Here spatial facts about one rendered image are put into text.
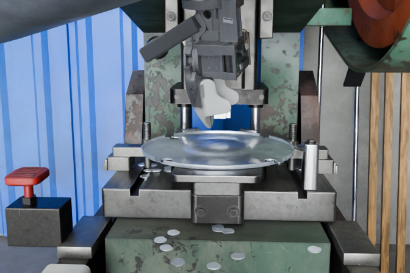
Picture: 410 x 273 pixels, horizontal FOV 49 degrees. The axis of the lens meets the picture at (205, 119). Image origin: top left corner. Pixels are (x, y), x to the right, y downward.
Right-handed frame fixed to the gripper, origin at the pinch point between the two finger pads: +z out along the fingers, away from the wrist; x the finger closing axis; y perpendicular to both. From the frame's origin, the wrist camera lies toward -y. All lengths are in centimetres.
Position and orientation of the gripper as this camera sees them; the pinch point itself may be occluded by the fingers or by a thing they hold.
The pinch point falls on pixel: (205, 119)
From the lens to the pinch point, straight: 73.9
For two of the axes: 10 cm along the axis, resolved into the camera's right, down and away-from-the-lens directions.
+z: 0.9, 9.0, 4.3
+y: 9.2, 0.9, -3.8
